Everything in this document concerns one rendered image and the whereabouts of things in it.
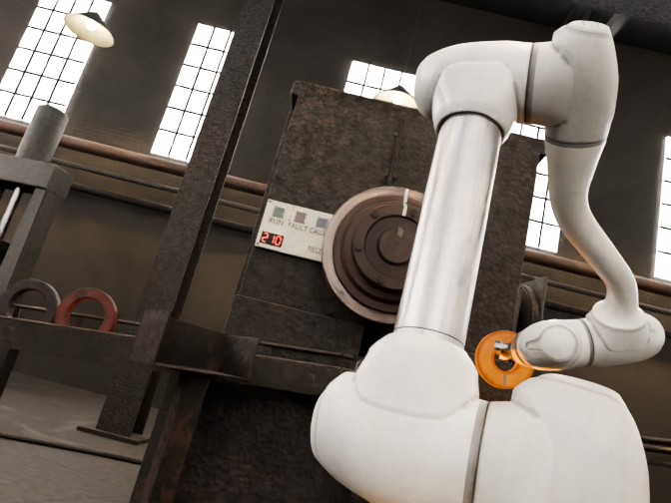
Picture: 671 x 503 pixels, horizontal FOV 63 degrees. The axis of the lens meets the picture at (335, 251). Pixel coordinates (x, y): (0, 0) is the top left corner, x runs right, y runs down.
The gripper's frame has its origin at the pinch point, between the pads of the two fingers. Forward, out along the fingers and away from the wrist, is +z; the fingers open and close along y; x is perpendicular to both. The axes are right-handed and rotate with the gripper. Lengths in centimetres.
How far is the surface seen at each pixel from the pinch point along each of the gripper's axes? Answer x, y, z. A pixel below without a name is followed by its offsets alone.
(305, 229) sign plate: 30, -68, 33
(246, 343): -14, -70, 0
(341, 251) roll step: 22, -52, 18
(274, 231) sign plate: 27, -78, 32
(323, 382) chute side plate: -20, -48, 18
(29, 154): 140, -459, 413
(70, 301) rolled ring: -15, -132, 15
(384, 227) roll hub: 32, -40, 14
